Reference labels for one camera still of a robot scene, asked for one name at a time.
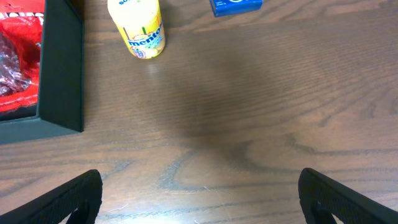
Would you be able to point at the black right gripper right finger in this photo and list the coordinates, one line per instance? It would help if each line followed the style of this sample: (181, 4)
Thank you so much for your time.
(323, 200)

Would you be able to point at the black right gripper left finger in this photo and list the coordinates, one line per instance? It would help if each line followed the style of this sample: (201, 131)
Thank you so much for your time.
(78, 199)

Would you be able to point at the dark green box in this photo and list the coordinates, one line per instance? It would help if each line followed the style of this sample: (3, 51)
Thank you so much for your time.
(59, 110)

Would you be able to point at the red candy bag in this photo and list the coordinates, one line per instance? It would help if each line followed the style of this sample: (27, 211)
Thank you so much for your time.
(21, 37)

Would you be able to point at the yellow Mentos gum bottle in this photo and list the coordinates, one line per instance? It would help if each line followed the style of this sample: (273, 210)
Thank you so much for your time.
(140, 24)

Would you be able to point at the blue Eclipse mint tin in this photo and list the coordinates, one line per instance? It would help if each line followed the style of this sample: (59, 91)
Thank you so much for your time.
(232, 7)

